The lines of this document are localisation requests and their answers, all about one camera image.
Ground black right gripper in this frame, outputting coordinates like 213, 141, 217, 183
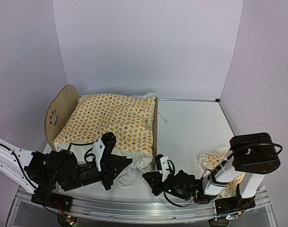
144, 171, 192, 201

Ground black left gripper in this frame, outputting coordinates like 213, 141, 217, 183
60, 156, 131, 193

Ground white cushion tie cords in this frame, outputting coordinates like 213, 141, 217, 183
117, 163, 144, 188

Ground duck print ruffled cushion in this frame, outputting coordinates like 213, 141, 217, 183
53, 94, 157, 169

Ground wooden pet bed frame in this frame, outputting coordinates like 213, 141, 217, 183
44, 85, 158, 170

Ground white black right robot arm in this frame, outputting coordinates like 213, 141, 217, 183
142, 132, 283, 217

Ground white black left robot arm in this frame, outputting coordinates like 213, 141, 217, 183
0, 132, 132, 211

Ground small duck print pillow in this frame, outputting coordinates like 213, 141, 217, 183
197, 145, 246, 199

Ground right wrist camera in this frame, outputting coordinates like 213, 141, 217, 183
155, 154, 174, 182

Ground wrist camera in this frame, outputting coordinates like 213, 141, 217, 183
155, 154, 174, 182
92, 132, 116, 172

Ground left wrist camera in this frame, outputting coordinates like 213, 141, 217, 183
92, 132, 116, 172

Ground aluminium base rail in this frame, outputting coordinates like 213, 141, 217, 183
6, 188, 278, 227

